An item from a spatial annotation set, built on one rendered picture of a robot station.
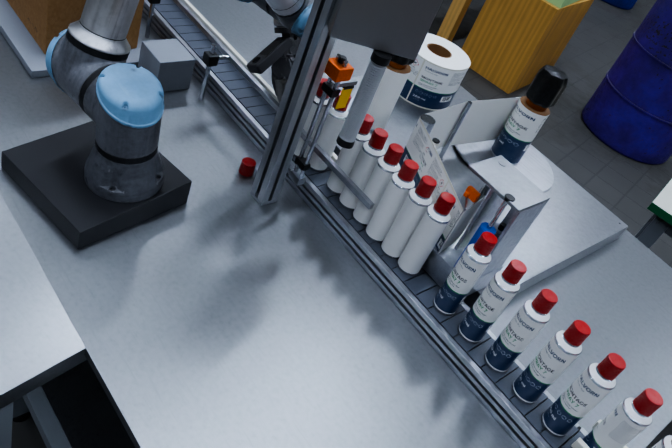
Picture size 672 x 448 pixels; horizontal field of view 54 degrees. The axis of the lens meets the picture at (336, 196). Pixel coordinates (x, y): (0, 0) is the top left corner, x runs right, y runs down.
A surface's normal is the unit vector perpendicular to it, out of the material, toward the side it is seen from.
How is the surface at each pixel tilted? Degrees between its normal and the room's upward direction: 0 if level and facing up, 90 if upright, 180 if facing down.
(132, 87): 8
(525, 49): 90
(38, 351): 0
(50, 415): 0
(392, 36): 90
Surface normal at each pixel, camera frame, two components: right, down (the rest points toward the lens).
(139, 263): 0.32, -0.73
